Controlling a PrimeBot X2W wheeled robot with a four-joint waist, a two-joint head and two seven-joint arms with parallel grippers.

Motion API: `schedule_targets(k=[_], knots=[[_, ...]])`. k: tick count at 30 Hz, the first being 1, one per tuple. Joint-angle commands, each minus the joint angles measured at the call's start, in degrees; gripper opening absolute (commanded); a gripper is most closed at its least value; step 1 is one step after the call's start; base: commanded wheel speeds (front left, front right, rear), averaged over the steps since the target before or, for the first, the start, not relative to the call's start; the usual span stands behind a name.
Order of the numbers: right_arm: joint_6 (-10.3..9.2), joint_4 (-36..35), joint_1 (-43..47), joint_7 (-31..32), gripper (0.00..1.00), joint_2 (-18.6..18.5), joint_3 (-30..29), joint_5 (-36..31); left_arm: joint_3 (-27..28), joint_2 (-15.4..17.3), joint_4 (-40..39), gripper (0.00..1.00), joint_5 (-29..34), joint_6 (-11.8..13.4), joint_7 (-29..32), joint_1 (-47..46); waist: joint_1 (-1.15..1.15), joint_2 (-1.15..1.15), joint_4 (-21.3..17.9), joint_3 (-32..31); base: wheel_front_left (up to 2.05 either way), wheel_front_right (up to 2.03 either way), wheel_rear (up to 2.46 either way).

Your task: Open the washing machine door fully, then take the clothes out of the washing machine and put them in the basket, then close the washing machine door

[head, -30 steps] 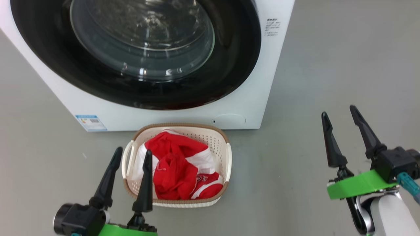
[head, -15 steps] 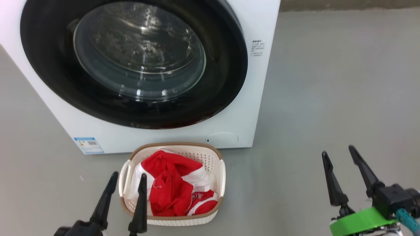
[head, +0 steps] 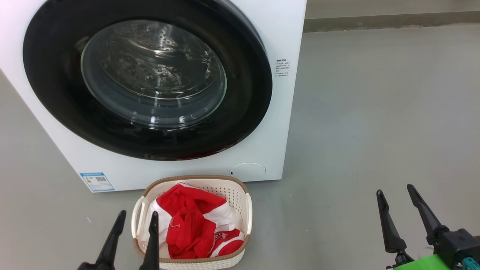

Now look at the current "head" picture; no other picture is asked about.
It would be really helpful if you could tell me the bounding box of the cream perforated laundry basket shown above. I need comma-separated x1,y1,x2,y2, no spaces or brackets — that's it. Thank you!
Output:
131,175,253,270

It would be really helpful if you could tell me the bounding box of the black round glass washer door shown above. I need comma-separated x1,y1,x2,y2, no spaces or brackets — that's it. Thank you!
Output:
22,0,273,161

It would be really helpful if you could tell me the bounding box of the red and white garment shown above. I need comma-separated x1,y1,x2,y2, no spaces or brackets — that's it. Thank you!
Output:
148,183,245,259

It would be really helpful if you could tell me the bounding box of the small printed text sticker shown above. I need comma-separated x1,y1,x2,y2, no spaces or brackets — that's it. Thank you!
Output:
276,58,290,78

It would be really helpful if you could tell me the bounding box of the stainless steel washing machine drum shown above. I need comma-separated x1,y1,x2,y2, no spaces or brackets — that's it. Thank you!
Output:
81,20,228,129

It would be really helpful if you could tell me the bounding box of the white front-load washing machine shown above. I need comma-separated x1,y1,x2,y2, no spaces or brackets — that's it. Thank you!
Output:
0,0,308,193

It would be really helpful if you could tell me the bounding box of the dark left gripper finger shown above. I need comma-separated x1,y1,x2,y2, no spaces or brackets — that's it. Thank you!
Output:
77,210,127,270
139,211,160,270

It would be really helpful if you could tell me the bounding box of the round white filter cover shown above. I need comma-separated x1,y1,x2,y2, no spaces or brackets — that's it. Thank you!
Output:
229,162,266,178

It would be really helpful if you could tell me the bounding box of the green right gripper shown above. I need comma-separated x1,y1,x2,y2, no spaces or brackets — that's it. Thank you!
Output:
376,184,464,270

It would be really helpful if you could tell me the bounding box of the grey wall baseboard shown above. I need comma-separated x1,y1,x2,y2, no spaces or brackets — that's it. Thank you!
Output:
303,10,480,33

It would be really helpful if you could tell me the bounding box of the blue energy label sticker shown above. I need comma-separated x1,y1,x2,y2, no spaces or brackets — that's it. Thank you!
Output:
79,172,115,193

